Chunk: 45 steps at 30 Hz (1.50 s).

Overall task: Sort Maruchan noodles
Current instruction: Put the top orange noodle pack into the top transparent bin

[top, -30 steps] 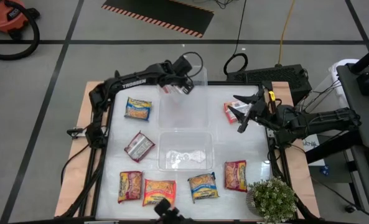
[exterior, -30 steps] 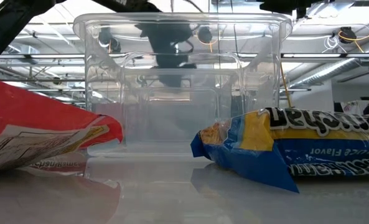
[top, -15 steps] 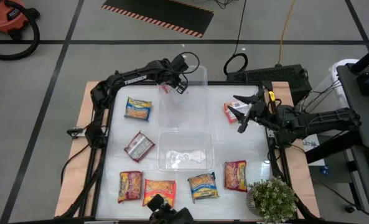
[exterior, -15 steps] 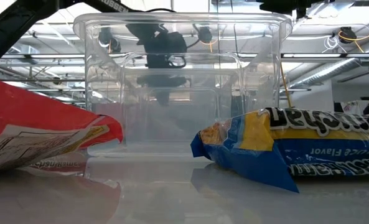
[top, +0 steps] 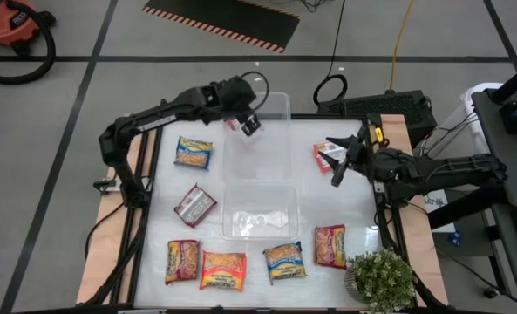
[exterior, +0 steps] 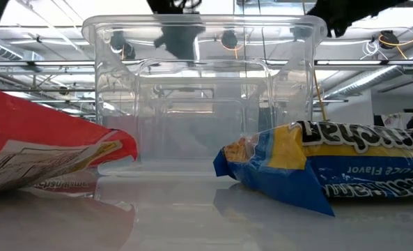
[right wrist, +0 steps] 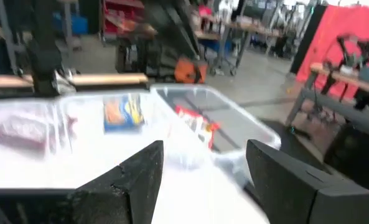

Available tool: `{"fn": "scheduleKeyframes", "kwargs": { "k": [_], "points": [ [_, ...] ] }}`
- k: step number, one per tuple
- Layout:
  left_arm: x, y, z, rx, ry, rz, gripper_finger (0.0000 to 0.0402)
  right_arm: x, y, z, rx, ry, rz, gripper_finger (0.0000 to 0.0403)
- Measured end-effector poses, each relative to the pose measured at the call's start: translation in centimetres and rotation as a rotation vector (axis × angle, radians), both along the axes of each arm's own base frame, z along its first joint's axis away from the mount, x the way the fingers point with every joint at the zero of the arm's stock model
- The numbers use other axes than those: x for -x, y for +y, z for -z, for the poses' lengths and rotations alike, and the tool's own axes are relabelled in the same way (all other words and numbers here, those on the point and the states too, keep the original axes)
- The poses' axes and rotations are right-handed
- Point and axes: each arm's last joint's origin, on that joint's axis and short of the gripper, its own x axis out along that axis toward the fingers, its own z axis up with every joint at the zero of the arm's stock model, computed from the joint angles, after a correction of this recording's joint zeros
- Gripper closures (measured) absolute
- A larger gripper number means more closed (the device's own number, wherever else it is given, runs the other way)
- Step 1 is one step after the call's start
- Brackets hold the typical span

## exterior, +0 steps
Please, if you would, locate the floral cloth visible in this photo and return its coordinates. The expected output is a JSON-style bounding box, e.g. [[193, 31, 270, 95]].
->
[[383, 113, 405, 129]]

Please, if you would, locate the black ceiling cord reel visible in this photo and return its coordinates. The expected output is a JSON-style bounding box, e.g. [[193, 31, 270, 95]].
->
[[109, 30, 137, 60], [379, 30, 398, 50], [221, 29, 240, 50]]

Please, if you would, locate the clear plastic bin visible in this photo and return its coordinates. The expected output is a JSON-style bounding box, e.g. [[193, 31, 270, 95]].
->
[[136, 59, 272, 165], [81, 14, 328, 175], [163, 98, 246, 154]]

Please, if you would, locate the silver ventilation duct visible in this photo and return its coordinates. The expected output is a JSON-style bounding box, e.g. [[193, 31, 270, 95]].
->
[[0, 40, 36, 66], [323, 41, 413, 100]]

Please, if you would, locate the yellow power cable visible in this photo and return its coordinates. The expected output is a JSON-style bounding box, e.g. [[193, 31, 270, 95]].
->
[[300, 0, 329, 122]]

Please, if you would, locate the red Maruchan ramen packet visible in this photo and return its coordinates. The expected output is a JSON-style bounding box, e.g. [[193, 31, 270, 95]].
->
[[0, 86, 139, 195]]

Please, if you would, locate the blue Maruchan ramen packet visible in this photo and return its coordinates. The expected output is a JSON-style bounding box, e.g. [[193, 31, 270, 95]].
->
[[212, 120, 413, 218]]

